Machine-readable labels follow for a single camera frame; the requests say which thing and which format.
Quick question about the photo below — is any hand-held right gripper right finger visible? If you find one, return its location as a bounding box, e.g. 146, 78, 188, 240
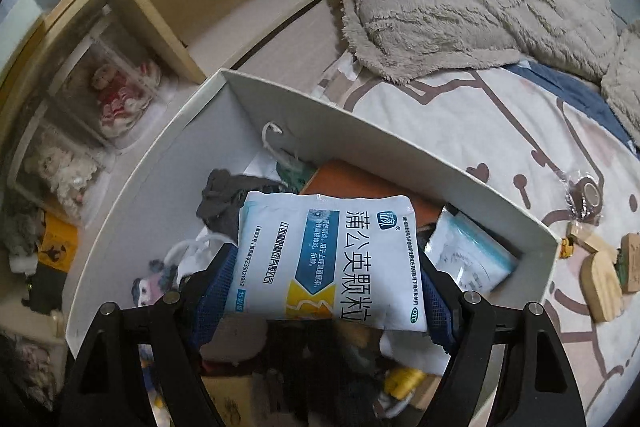
417, 259, 586, 427

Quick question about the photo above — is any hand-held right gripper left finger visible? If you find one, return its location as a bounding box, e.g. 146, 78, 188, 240
60, 243, 241, 427

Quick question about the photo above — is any white blue medicine packet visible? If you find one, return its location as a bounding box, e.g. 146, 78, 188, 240
231, 191, 428, 333

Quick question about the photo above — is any brown leather wallet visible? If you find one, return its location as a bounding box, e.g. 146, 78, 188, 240
299, 160, 443, 228

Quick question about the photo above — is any carved wooden board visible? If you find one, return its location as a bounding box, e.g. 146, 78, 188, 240
580, 249, 626, 323

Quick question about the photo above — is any white storage box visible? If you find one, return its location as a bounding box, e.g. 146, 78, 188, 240
65, 68, 560, 358

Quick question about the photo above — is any dark grey cloth bundle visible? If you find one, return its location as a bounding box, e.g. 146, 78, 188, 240
196, 169, 286, 238

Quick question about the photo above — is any wooden block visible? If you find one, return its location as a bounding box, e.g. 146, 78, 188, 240
567, 222, 618, 258

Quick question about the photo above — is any yellow card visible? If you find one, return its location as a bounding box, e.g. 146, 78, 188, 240
37, 212, 81, 280

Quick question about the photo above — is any brown bandage roll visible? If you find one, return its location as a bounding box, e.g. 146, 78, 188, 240
562, 172, 607, 225

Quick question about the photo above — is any white dressed doll display box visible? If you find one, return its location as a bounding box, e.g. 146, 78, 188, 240
7, 117, 116, 225

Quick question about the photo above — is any red dressed doll display box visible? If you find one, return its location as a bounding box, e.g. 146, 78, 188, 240
57, 19, 163, 152

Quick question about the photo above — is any blue bed sheet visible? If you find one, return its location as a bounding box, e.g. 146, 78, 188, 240
502, 59, 640, 158

